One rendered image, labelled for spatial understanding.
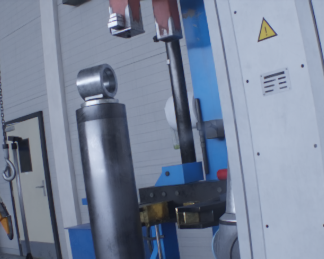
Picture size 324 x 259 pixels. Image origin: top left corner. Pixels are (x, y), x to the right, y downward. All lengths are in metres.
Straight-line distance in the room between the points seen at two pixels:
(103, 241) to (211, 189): 0.68
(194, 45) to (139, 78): 2.52
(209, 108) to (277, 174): 1.56
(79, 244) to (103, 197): 3.10
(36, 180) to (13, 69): 1.77
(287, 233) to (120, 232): 0.97
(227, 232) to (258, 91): 0.53
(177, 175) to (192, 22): 0.87
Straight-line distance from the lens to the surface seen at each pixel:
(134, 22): 2.13
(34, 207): 6.83
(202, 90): 2.57
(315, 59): 0.94
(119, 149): 1.86
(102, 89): 1.90
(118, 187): 1.85
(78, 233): 4.91
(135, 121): 5.13
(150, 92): 4.97
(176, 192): 2.42
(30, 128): 6.73
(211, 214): 2.00
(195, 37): 2.62
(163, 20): 2.46
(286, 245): 1.03
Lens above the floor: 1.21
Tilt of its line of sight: 5 degrees up
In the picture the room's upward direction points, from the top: 8 degrees counter-clockwise
